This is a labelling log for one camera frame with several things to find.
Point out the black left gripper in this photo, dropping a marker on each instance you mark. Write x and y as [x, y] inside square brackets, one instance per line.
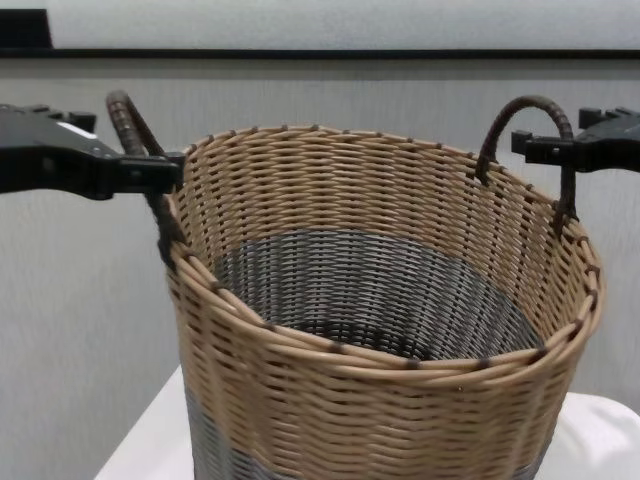
[40, 155]

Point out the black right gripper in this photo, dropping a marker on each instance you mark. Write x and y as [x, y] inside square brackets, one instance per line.
[610, 145]

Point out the tan grey woven laundry basket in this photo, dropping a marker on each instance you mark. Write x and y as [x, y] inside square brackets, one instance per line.
[380, 410]

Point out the white rounded table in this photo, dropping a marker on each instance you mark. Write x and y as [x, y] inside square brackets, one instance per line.
[145, 440]

